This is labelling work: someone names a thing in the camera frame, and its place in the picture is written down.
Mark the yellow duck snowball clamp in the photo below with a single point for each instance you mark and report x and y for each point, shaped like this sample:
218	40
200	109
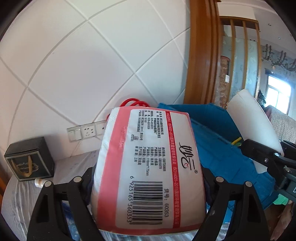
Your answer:
236	141

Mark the floral cloth on rack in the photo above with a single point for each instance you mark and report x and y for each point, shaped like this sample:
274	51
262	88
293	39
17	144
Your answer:
284	126

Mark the red toy suitcase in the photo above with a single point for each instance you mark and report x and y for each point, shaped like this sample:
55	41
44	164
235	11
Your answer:
134	102

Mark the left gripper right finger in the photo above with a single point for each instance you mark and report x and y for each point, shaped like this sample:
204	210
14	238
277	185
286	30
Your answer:
248	221

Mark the wooden slat partition screen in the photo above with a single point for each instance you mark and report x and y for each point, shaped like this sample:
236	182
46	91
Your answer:
241	44

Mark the red white tissue pack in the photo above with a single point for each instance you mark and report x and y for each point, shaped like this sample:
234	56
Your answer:
148	178

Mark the rolled patterned carpet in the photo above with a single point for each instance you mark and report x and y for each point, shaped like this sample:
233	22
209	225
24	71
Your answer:
224	79

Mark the wall socket panel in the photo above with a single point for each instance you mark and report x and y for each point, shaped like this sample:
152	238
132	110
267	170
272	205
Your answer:
90	130

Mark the blue plastic crate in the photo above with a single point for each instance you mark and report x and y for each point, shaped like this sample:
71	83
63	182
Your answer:
214	130

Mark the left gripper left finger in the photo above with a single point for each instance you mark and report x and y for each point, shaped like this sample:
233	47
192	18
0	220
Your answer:
64	203

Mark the white paper roll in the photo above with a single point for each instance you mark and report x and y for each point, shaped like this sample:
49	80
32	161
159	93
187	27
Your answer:
252	122

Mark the black gift box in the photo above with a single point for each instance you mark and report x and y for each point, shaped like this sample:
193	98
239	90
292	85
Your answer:
30	159

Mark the person's right hand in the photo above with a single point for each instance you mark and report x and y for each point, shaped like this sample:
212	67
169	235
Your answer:
284	221

